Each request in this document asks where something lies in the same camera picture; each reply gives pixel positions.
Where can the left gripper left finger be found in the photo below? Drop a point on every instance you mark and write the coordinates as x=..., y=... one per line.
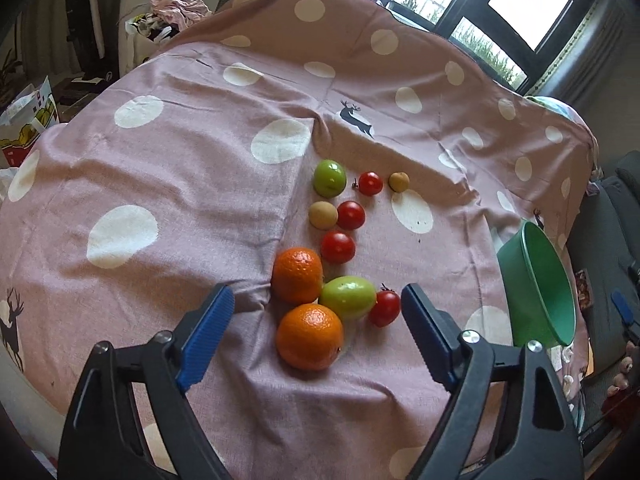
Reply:
x=103, y=436

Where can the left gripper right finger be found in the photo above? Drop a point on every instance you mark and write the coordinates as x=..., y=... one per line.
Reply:
x=534, y=437

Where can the left tan longan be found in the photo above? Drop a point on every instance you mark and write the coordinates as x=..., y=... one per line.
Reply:
x=322, y=215

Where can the printed paper shopping bag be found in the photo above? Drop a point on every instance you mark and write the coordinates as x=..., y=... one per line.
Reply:
x=33, y=111

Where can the tan longan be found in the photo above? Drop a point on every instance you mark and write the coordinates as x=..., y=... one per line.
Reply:
x=399, y=182
x=322, y=215

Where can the stemmed cherry tomato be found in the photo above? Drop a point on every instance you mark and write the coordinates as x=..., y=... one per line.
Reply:
x=369, y=184

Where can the orange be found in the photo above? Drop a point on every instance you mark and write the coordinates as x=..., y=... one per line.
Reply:
x=297, y=276
x=310, y=337

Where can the green bowl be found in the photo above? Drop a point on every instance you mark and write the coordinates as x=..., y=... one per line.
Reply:
x=538, y=293

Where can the pink clothes pile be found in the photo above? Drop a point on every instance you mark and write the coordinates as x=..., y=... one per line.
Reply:
x=181, y=14

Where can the right tan longan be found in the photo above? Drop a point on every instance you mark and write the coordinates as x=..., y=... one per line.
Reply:
x=399, y=182

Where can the green apple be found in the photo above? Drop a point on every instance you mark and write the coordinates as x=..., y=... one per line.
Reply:
x=348, y=296
x=329, y=178

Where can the grey sofa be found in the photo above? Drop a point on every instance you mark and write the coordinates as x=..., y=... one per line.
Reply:
x=604, y=244

